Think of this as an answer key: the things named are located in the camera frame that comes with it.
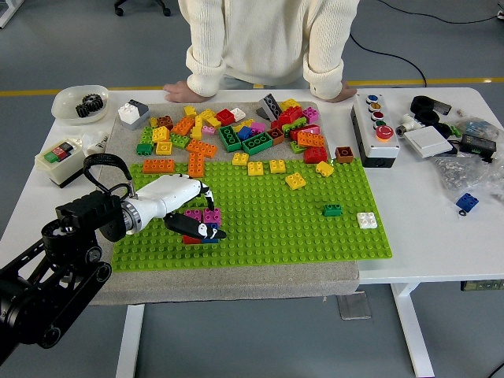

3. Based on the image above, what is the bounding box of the person's left hand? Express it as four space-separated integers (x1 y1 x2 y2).
323 80 358 103

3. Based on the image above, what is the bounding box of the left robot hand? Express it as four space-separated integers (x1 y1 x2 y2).
133 172 228 241

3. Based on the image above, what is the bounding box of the person's right hand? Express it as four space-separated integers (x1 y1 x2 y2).
163 80 198 102

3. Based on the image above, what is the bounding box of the green studded baseplate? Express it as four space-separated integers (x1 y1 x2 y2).
110 158 394 273

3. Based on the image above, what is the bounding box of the orange eight-stud brick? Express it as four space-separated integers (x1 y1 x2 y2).
142 159 176 175

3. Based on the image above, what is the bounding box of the orange building brick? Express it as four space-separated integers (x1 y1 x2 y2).
296 132 326 149
172 117 196 135
187 152 206 179

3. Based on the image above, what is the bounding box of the grey building brick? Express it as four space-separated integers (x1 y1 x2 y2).
117 98 150 131

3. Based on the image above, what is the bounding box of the tall white brick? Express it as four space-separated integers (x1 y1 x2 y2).
117 102 139 123

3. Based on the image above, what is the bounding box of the long orange brick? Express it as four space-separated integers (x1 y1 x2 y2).
184 140 218 158

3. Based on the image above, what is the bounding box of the upturned dark green brick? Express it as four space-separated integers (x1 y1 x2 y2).
218 124 242 153
241 132 275 154

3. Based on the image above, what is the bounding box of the grey long brick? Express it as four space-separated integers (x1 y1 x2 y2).
255 93 284 121

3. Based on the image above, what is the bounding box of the white push-button control box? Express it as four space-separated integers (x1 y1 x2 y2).
350 93 402 169

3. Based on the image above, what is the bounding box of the white pipe fitting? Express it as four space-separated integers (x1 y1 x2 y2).
395 113 424 137
80 132 109 157

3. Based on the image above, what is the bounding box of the person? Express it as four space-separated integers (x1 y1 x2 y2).
177 0 361 102

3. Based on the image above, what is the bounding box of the black chair base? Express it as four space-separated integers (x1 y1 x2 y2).
113 0 172 17

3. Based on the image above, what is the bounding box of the grey-brown mat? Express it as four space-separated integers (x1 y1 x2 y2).
88 101 361 307

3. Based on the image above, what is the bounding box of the white plastic bowl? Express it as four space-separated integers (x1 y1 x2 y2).
50 84 110 126

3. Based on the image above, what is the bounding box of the clear bag with blue parts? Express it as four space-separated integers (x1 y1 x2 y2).
452 116 504 143

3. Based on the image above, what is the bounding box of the black power adapter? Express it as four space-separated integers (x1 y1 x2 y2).
458 133 498 158

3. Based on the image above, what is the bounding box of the clear bag of screws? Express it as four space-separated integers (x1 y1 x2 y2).
431 151 504 204

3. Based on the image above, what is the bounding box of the white table leg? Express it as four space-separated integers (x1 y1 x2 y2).
391 282 436 378
115 303 146 378

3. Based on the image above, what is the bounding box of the table height controller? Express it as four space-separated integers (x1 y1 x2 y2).
460 279 504 292

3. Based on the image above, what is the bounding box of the black floor cable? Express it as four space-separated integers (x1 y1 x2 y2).
381 0 504 24
348 30 428 88

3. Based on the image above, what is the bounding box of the white wall switch plate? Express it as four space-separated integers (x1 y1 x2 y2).
403 124 454 160

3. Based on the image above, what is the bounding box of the white red-green switch box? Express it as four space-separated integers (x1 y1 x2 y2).
34 139 91 189

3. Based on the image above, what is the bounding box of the white furniture frame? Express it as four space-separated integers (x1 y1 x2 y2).
0 0 19 29

